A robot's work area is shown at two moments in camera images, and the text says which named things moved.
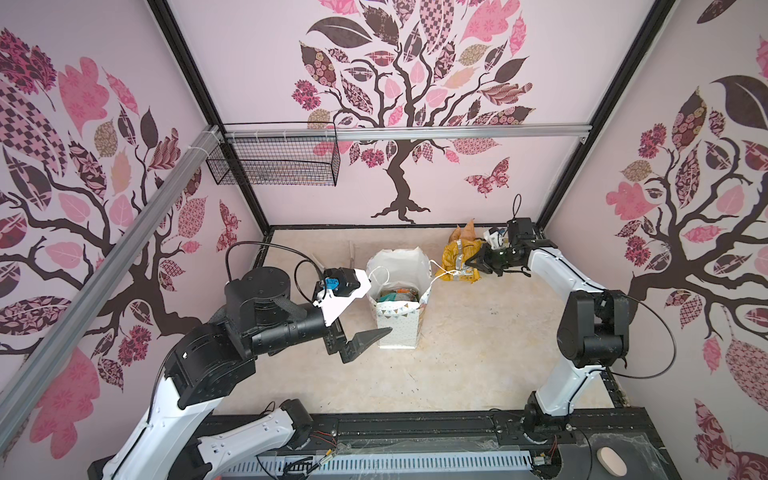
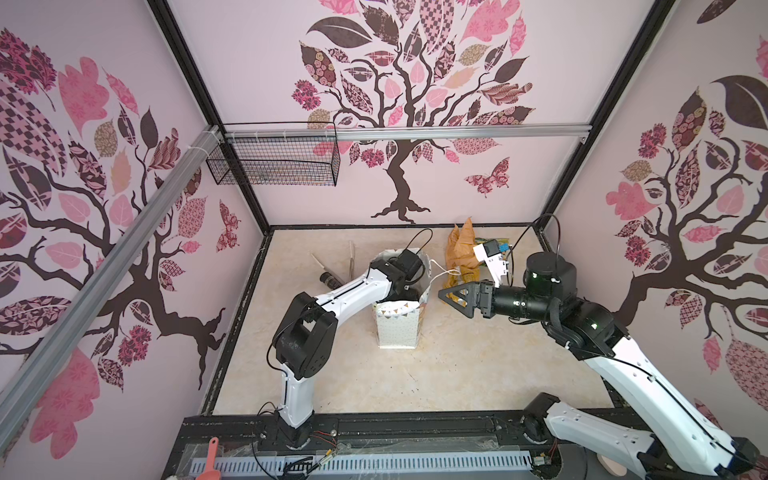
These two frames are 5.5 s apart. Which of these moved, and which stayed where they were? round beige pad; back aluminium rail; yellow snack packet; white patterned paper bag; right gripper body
Moved: yellow snack packet; right gripper body
Stayed: round beige pad; white patterned paper bag; back aluminium rail
